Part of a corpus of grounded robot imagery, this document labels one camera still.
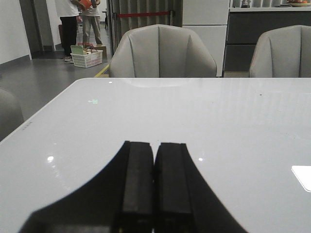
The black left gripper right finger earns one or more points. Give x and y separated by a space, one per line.
184 202

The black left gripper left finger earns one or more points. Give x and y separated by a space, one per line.
119 199

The grey chair at table side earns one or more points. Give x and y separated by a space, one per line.
10 113

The white plastic basket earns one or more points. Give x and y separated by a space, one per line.
86 58

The grey upholstered chair left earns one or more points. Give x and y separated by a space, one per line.
162 51

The grey upholstered chair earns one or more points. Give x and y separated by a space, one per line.
162 51
283 53

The grey folding curtain partition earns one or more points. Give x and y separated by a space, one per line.
119 26

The grey upholstered chair right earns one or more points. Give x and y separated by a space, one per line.
283 53

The red bin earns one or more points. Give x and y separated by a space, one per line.
60 34

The dark kitchen counter cabinet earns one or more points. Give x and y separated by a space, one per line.
245 27

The white refrigerator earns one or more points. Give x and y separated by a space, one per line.
208 18

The red barrier belt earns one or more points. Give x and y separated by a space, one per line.
147 14

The person in white shirt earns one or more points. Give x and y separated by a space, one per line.
67 11

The orange bucket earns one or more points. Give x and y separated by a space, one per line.
86 3

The fruit bowl on counter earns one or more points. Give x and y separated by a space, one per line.
299 3

